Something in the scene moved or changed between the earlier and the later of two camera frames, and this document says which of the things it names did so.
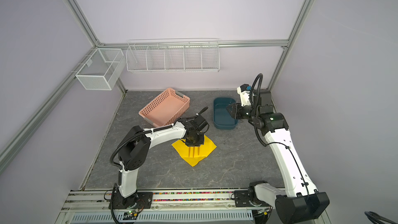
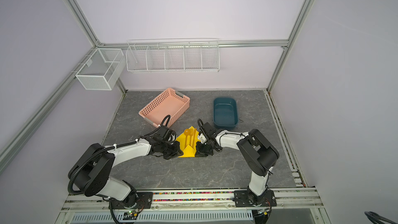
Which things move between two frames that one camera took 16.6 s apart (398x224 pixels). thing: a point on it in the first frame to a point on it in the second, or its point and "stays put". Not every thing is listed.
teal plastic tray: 222,120 stays put
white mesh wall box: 102,69 stays put
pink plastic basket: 166,108 stays put
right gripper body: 242,113 to 204,149
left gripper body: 196,140 to 170,150
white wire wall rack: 173,55 stays put
